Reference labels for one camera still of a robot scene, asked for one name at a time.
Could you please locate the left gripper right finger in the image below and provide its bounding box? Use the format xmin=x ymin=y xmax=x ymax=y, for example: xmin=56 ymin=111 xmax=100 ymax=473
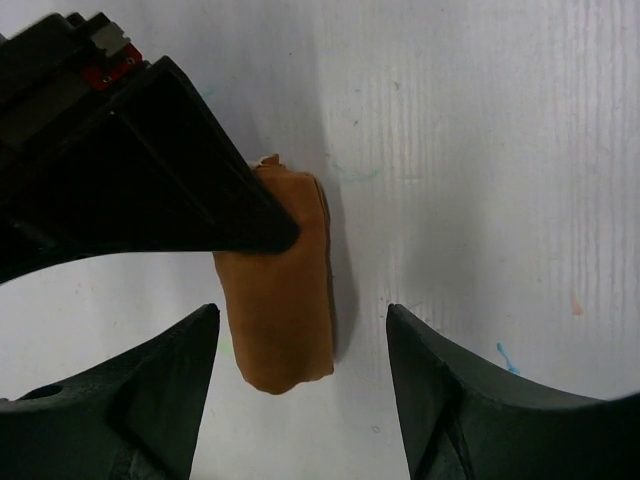
xmin=386 ymin=304 xmax=639 ymax=479

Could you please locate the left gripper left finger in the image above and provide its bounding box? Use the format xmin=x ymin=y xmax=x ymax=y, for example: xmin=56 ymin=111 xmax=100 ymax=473
xmin=1 ymin=304 xmax=220 ymax=479

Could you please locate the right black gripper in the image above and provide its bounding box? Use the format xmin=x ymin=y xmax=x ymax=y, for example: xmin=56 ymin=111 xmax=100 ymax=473
xmin=1 ymin=12 xmax=299 ymax=282

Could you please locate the orange underwear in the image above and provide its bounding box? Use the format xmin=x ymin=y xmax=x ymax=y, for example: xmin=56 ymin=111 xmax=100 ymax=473
xmin=214 ymin=154 xmax=334 ymax=395

